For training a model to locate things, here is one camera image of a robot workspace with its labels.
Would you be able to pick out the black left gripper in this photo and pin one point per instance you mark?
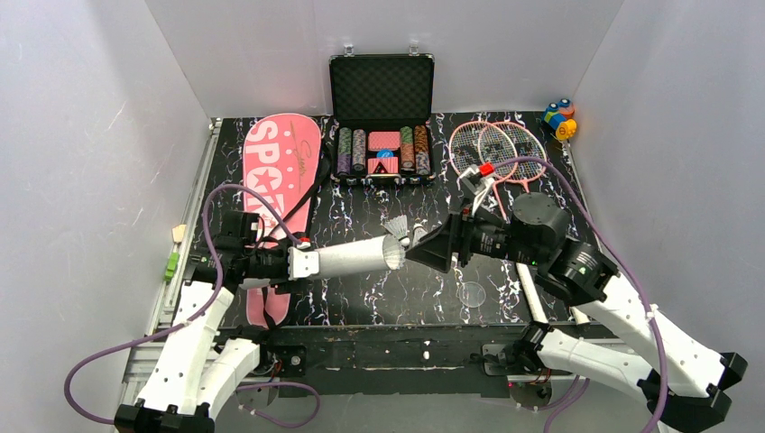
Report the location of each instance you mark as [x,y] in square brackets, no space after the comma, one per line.
[281,262]

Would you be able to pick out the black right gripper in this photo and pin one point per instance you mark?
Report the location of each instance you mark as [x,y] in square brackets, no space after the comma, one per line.
[465,239]

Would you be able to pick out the white shuttlecock tube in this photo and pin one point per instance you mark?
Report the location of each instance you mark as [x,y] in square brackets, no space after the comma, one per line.
[357,257]

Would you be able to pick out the clear plastic tube lid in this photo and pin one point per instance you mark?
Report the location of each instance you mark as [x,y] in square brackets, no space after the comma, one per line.
[471,294]

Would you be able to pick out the white shuttlecock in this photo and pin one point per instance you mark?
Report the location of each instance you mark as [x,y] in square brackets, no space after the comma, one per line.
[393,252]
[398,227]
[418,231]

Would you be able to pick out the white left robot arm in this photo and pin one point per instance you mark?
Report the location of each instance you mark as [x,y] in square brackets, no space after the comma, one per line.
[186,390]

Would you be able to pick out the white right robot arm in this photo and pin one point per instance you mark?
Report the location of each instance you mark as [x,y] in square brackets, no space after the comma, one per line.
[682,382]

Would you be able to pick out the pink badminton racket right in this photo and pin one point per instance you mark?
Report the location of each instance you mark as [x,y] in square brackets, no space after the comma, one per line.
[507,140]

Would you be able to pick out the pink badminton racket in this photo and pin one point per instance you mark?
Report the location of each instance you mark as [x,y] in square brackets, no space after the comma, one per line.
[464,156]
[507,140]

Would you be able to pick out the pink badminton racket left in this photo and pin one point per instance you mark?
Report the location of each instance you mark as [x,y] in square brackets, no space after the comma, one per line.
[464,156]

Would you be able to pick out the colourful toy blocks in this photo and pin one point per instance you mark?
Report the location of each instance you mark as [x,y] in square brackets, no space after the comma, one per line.
[559,116]

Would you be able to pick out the pink racket bag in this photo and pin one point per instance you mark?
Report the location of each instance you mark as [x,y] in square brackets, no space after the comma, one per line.
[280,162]

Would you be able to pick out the beige wooden block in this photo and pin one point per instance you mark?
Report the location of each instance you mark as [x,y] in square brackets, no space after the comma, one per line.
[177,233]

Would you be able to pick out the black poker chip case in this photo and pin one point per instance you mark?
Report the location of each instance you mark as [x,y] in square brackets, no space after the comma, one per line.
[382,104]

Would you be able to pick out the green clip on rail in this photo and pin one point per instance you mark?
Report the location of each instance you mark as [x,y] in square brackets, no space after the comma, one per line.
[171,266]

